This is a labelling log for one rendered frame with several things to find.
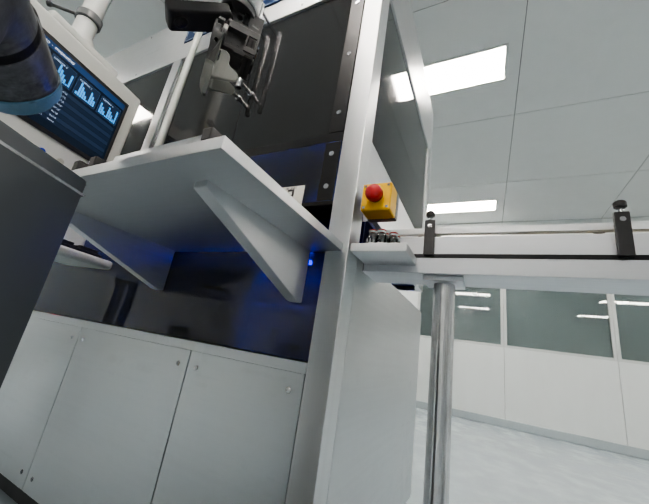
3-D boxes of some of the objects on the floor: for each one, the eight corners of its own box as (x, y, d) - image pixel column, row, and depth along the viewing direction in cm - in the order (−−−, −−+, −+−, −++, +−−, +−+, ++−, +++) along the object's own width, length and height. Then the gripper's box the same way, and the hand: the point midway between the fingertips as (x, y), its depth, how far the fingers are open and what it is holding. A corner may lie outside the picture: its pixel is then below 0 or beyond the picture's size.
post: (268, 715, 56) (382, -57, 117) (297, 739, 53) (398, -64, 114) (245, 752, 51) (377, -78, 111) (275, 781, 48) (393, -86, 108)
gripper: (268, 7, 61) (244, 94, 55) (257, 43, 69) (234, 123, 63) (224, -19, 58) (192, 70, 51) (217, 22, 66) (189, 104, 59)
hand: (201, 86), depth 56 cm, fingers closed
